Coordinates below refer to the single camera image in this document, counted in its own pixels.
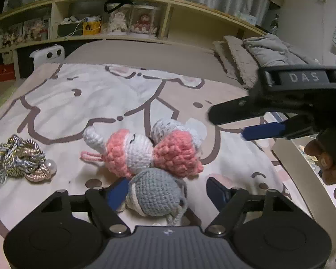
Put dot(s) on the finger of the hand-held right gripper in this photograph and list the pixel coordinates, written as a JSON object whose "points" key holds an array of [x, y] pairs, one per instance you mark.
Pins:
{"points": [[263, 131], [229, 112]]}

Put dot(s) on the grey fluffy pillow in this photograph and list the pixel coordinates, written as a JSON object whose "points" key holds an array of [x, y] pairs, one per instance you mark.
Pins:
{"points": [[222, 57], [246, 61]]}

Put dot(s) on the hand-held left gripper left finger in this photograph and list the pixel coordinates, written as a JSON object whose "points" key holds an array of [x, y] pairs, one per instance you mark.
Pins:
{"points": [[116, 194]]}

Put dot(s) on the person's right hand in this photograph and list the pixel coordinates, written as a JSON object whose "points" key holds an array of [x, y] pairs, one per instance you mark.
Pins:
{"points": [[333, 157]]}

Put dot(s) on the bed with taupe sheet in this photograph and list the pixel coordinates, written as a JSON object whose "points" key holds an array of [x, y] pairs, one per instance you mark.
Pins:
{"points": [[142, 53]]}

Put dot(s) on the printed cartoon blanket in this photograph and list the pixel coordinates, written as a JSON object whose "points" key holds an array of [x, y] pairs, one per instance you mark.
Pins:
{"points": [[100, 95]]}

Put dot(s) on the green glass bottle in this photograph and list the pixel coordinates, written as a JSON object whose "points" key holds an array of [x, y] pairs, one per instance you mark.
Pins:
{"points": [[275, 26]]}

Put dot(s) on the white cardboard box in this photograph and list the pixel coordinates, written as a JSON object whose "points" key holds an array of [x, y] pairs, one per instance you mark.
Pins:
{"points": [[291, 157]]}

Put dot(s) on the small yellow bag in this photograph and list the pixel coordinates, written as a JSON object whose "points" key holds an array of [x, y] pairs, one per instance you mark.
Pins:
{"points": [[91, 28]]}

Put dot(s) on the display case with white doll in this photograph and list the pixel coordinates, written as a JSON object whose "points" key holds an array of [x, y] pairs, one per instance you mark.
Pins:
{"points": [[119, 22]]}

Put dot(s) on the pink white crochet doll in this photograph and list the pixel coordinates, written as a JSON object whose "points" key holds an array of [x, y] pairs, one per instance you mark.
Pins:
{"points": [[128, 151]]}

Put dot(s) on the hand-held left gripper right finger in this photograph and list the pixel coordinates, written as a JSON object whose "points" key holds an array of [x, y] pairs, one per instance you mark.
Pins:
{"points": [[216, 193]]}

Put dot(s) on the display case with red doll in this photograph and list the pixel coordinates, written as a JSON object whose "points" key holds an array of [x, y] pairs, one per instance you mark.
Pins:
{"points": [[144, 22]]}

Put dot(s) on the white heater with two holes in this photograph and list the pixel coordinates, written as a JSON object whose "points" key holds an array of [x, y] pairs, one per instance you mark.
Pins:
{"points": [[49, 54]]}

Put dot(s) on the pale green tissue box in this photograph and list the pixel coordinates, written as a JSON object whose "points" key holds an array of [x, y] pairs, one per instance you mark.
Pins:
{"points": [[246, 19]]}

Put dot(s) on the dark green box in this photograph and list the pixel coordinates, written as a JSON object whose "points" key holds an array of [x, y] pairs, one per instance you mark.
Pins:
{"points": [[70, 30]]}

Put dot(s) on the row of illustrated picture cards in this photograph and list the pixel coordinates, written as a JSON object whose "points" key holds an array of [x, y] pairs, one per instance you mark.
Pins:
{"points": [[19, 35]]}

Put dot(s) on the grey duvet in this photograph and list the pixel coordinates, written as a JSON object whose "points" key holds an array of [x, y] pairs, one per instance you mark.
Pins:
{"points": [[274, 50]]}

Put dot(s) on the white storage basket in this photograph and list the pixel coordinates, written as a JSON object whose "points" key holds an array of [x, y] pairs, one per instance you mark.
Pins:
{"points": [[7, 58]]}

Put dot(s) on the wooden headboard shelf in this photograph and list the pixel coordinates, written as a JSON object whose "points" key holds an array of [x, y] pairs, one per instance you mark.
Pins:
{"points": [[165, 19]]}

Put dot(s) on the pink crochet heart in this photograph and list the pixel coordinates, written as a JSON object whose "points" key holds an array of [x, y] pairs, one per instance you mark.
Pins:
{"points": [[176, 152]]}

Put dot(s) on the red box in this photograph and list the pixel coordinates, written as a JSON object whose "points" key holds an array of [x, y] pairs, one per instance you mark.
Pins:
{"points": [[5, 73]]}

